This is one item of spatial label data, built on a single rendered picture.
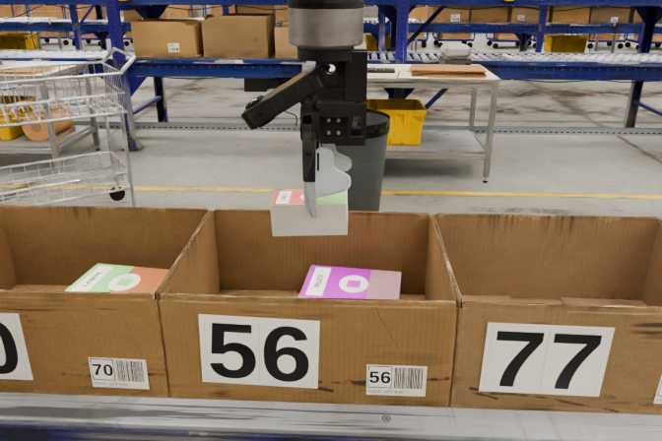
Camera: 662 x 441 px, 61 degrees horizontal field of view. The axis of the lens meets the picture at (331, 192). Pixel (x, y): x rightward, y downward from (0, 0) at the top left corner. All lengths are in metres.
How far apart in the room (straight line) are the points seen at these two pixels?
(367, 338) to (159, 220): 0.47
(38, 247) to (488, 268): 0.83
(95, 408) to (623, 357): 0.70
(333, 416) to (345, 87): 0.43
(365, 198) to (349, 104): 2.79
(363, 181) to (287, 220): 2.66
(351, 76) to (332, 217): 0.18
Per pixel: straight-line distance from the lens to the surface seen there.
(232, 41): 5.03
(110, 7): 5.17
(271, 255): 1.03
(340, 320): 0.74
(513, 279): 1.08
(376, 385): 0.80
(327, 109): 0.68
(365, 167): 3.36
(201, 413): 0.82
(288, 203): 0.73
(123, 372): 0.86
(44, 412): 0.89
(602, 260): 1.11
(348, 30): 0.66
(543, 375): 0.82
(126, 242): 1.09
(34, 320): 0.86
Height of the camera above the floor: 1.43
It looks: 21 degrees down
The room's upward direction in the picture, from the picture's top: straight up
